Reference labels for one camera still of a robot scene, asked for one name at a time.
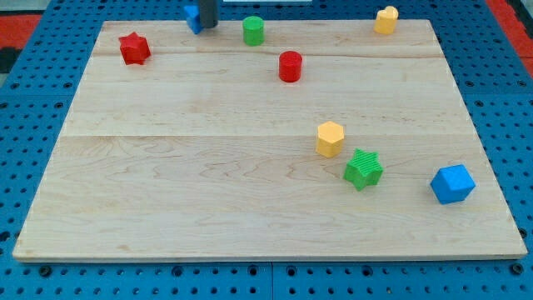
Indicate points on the yellow hexagon block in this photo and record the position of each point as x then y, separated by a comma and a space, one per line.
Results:
329, 139

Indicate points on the wooden board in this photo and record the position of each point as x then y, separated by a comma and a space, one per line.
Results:
203, 154

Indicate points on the red cylinder block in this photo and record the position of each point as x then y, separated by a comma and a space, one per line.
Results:
290, 63

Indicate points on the green star block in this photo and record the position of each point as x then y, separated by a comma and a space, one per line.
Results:
363, 169

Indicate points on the green cylinder block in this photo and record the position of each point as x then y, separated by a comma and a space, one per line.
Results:
253, 31

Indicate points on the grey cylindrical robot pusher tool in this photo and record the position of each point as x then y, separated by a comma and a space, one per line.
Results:
208, 13

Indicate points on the blue block behind pusher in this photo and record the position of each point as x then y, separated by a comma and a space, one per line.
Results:
193, 18

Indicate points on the red star block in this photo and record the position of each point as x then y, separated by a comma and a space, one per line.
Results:
134, 49

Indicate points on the yellow heart block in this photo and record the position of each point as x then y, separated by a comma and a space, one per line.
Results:
386, 20

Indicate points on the blue cube block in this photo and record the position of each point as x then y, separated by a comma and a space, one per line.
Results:
452, 184

